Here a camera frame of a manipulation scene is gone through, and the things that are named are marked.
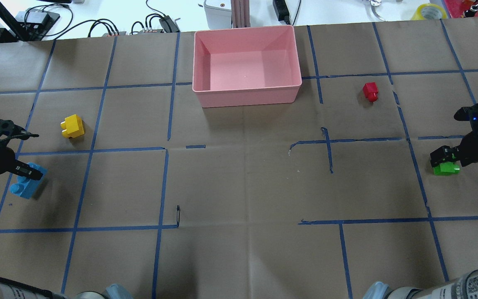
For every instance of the white cube device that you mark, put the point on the white cube device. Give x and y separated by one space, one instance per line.
218 14

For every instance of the blue toy block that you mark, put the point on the blue toy block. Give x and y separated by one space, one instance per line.
26 187

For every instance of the yellow tape roll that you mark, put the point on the yellow tape roll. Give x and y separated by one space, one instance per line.
429 11

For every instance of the black power adapter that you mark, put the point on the black power adapter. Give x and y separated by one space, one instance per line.
281 10

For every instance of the pink plastic box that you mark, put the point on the pink plastic box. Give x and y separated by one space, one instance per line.
246 66

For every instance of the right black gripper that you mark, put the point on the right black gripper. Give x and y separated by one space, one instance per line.
472 150

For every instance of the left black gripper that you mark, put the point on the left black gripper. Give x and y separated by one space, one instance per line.
1 161

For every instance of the red toy block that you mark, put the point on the red toy block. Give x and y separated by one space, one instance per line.
371 91

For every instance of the green toy block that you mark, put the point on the green toy block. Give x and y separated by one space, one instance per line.
446 171

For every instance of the aluminium frame post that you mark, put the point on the aluminium frame post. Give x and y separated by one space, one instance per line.
240 13

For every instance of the yellow toy block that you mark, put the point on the yellow toy block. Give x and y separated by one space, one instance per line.
72 127

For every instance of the black hub device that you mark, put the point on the black hub device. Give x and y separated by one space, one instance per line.
37 23

